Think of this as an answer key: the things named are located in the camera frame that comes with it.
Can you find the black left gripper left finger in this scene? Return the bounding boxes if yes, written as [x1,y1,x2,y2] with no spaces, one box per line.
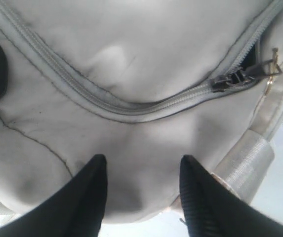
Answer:
[0,155,108,237]

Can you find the cream fabric duffel bag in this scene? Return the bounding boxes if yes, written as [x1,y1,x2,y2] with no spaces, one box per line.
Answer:
[0,0,283,223]

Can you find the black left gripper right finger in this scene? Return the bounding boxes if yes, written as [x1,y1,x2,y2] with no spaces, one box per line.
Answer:
[179,155,283,237]

